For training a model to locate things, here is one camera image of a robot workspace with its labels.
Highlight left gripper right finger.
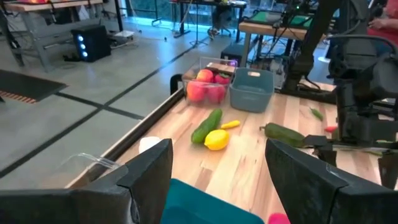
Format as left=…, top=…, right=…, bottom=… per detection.
left=264, top=138, right=398, bottom=224

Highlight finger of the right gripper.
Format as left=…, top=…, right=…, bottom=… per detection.
left=377, top=149, right=398, bottom=190
left=313, top=145, right=338, bottom=167

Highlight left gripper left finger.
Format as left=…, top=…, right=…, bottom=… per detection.
left=0, top=138, right=174, bottom=224

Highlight yellow lemon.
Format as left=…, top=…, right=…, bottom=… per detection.
left=203, top=129, right=231, bottom=152

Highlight light green cucumber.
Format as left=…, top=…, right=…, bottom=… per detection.
left=190, top=108, right=223, bottom=145

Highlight red-orange apple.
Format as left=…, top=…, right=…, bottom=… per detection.
left=195, top=68, right=215, bottom=83
left=185, top=81, right=208, bottom=103

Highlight green chili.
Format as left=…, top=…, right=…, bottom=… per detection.
left=309, top=106, right=325, bottom=122

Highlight pink-red plastic bin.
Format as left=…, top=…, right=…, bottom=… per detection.
left=267, top=212, right=292, bottom=224

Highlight clear plastic bin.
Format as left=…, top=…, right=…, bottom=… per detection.
left=60, top=151, right=123, bottom=171
left=182, top=57, right=239, bottom=108

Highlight dark green stemmed cucumber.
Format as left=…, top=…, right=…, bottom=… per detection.
left=259, top=122, right=307, bottom=149

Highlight teal blue plastic bin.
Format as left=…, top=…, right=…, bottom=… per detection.
left=160, top=178, right=266, bottom=224

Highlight grey-blue plastic bin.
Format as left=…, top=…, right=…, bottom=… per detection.
left=229, top=67, right=275, bottom=113

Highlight small yellow chili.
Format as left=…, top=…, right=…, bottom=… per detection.
left=220, top=119, right=242, bottom=130

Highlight person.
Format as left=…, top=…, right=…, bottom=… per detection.
left=368, top=0, right=398, bottom=39

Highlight red tomato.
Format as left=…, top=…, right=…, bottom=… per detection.
left=206, top=84, right=226, bottom=105

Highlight black table edge clamp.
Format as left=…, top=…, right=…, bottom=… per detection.
left=169, top=73, right=185, bottom=96

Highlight wooden table green mat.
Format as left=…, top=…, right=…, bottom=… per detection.
left=238, top=11, right=327, bottom=68

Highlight black box purple light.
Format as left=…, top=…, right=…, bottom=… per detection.
left=220, top=43, right=246, bottom=68

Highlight black hazard-striped floor mat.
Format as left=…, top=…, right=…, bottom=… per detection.
left=0, top=68, right=68, bottom=105

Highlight black computer tower blue lights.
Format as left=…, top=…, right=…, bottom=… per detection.
left=70, top=24, right=112, bottom=63

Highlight white flat floor platform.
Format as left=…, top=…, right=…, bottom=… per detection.
left=114, top=30, right=136, bottom=40

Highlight black office chair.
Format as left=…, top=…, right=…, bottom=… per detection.
left=207, top=6, right=234, bottom=39

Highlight black desk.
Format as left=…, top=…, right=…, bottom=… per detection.
left=169, top=0, right=248, bottom=43

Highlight wooden desk grey legs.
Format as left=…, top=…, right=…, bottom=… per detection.
left=0, top=0, right=105, bottom=73

